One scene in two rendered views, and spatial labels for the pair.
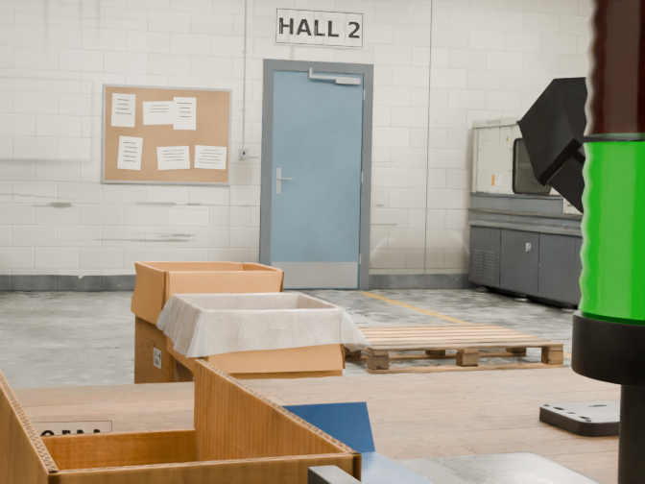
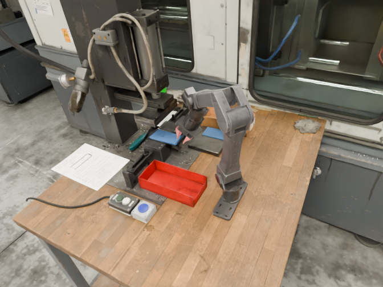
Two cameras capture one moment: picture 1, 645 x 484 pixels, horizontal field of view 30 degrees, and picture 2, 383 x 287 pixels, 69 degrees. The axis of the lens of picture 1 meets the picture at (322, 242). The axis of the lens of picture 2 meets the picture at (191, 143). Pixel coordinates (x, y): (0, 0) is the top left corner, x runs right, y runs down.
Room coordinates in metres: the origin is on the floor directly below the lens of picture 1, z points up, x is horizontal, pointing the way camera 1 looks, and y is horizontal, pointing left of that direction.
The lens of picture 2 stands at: (1.37, -0.81, 1.75)
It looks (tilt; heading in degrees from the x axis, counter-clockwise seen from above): 39 degrees down; 142
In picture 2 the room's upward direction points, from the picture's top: 6 degrees counter-clockwise
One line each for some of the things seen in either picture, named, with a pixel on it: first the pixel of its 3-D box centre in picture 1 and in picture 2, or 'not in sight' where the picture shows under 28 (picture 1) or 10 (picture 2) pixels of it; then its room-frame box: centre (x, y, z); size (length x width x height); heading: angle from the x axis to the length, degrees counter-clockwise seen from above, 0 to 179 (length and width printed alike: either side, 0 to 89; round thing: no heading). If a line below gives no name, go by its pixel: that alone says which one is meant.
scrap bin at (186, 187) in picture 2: not in sight; (172, 181); (0.69, -0.39, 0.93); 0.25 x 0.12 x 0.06; 20
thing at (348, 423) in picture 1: (360, 460); (219, 131); (0.60, -0.02, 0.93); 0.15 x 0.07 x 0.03; 21
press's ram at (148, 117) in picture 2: not in sight; (138, 86); (0.41, -0.29, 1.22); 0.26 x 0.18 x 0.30; 20
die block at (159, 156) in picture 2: not in sight; (164, 142); (0.47, -0.25, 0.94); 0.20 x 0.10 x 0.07; 110
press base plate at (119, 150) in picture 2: not in sight; (155, 143); (0.38, -0.26, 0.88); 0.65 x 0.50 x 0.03; 110
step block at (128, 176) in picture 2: not in sight; (131, 175); (0.55, -0.49, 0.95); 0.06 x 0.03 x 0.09; 110
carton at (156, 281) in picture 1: (206, 338); not in sight; (4.76, 0.45, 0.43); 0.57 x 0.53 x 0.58; 21
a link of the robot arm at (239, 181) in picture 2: not in sight; (229, 178); (0.89, -0.27, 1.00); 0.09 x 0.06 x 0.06; 73
